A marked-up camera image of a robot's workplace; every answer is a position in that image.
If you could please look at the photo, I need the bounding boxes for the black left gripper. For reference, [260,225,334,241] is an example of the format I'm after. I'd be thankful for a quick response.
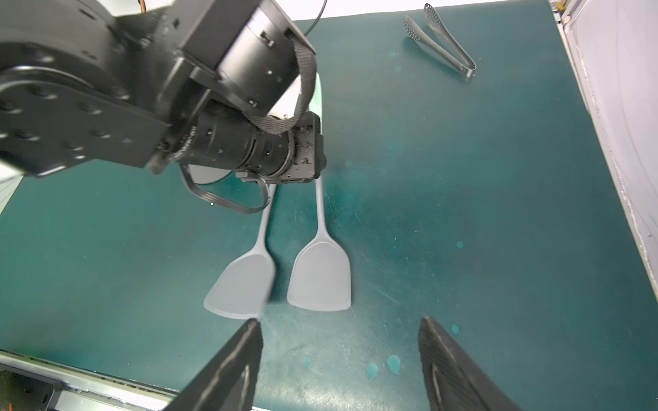
[179,103,327,184]

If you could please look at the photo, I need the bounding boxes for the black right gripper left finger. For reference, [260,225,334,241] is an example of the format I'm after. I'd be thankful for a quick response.
[164,319,263,411]

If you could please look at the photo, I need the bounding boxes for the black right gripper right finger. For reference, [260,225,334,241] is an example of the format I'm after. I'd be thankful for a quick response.
[418,316,520,411]

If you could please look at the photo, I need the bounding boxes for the mint grey spatula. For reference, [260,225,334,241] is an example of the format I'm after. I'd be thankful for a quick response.
[203,184,277,320]
[287,177,352,312]

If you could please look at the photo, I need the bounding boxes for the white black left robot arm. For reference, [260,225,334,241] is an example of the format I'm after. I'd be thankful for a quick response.
[1,1,327,184]

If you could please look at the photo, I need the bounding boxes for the metal kitchen tongs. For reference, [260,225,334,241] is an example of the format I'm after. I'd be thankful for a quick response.
[403,3,477,80]

